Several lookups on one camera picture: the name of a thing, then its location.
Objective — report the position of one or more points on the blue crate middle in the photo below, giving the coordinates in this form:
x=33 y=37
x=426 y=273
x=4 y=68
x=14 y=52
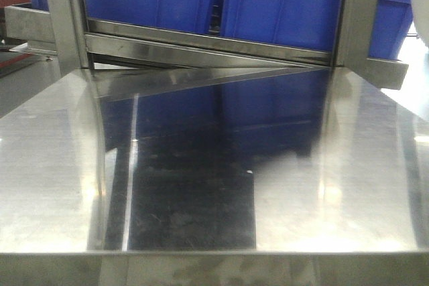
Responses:
x=307 y=24

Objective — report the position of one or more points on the steel shelf frame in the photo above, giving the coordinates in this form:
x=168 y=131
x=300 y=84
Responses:
x=78 y=41

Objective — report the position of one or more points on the blue crate right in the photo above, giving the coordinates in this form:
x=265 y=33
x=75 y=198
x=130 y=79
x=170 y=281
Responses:
x=392 y=23

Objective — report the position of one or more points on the white plastic bin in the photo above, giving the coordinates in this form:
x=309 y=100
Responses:
x=420 y=12

